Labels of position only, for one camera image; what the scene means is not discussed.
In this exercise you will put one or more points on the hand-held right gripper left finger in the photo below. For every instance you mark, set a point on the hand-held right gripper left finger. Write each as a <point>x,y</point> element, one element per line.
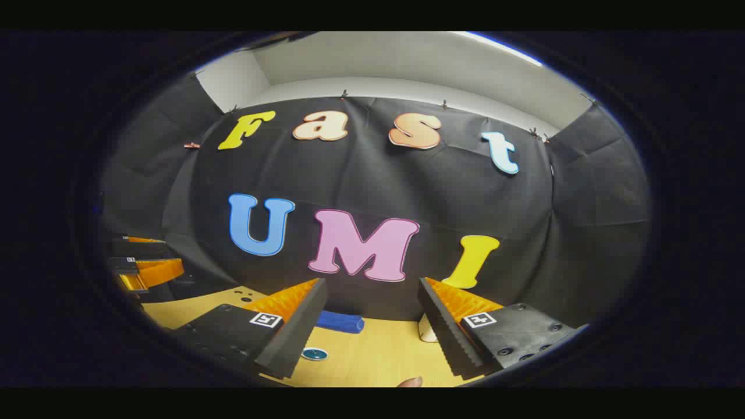
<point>300,331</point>

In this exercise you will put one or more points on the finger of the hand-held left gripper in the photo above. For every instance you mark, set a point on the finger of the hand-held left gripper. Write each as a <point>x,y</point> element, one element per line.
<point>154,272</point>
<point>142,249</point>

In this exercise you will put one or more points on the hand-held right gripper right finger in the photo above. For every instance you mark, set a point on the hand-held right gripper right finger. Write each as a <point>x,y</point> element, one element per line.
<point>448,337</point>

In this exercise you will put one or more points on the teal teacup lid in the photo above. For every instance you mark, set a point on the teal teacup lid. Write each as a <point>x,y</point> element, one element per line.
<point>314,354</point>

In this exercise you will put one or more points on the white toaster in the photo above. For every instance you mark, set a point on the white toaster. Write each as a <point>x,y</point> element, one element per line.
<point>426,330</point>

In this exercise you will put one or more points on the blue folded towel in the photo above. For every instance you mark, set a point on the blue folded towel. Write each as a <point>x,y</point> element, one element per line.
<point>340,322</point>

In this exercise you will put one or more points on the black backdrop cloth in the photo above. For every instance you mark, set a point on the black backdrop cloth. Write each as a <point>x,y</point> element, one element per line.
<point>407,186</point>

